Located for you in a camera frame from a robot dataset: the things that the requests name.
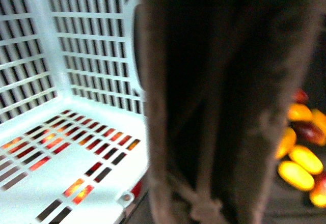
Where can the light blue plastic basket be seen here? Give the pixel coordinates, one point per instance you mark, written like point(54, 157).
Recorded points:
point(73, 140)

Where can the red mango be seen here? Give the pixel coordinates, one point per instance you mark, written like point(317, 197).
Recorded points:
point(310, 132)

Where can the yellow mango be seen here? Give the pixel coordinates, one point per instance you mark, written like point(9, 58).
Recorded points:
point(295, 176)
point(299, 112)
point(306, 159)

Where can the brown basket handle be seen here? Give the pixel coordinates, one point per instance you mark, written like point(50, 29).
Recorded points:
point(219, 76)

